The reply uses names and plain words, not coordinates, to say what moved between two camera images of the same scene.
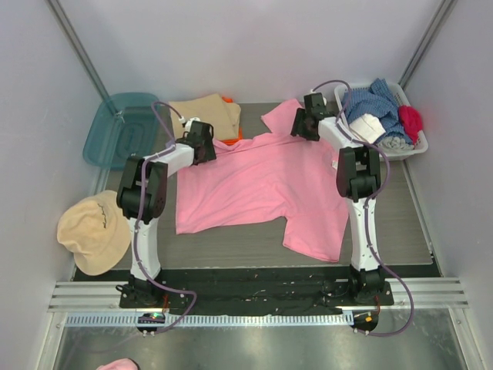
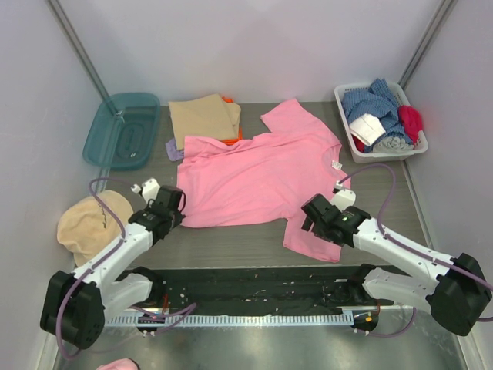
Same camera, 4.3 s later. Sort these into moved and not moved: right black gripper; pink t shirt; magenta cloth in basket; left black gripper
Moved: left black gripper; right black gripper
Not moved: magenta cloth in basket; pink t shirt
